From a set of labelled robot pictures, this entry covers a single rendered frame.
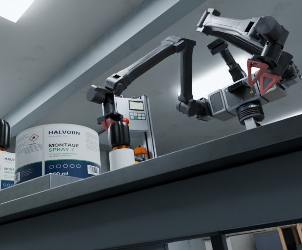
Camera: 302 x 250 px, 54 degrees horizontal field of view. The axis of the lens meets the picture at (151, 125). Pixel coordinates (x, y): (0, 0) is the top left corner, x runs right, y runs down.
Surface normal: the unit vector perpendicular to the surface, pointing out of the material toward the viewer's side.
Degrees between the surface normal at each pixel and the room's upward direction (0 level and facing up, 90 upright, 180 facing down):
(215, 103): 90
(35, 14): 180
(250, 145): 90
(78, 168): 90
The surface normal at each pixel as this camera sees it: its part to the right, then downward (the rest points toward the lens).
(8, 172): 0.78, -0.33
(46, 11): 0.14, 0.92
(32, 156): -0.30, -0.32
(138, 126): 0.40, -0.40
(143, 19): -0.67, -0.20
